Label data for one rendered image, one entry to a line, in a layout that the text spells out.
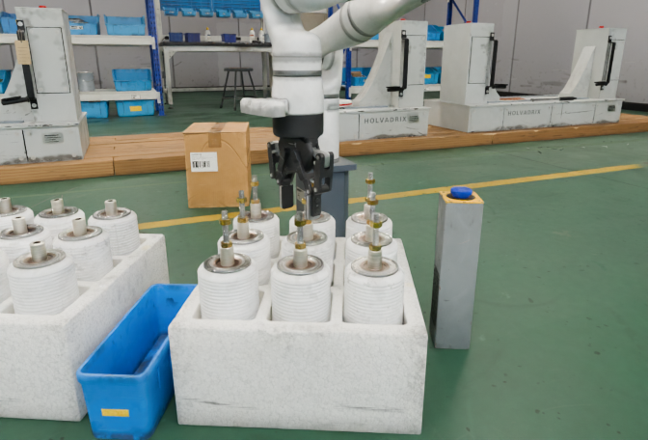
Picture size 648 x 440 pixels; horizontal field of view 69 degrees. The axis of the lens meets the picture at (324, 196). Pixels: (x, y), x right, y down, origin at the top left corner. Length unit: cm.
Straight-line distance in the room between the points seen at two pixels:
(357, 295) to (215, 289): 22
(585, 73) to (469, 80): 123
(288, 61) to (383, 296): 37
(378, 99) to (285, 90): 254
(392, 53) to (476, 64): 61
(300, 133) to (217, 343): 34
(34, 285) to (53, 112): 191
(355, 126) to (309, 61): 230
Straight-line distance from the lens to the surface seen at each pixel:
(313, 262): 76
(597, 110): 429
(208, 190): 191
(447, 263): 95
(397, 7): 95
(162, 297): 106
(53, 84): 270
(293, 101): 66
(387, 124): 305
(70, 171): 262
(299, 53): 66
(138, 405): 82
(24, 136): 269
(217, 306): 77
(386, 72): 321
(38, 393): 94
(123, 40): 524
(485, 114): 350
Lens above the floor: 57
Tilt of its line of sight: 16 degrees down
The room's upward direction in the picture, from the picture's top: straight up
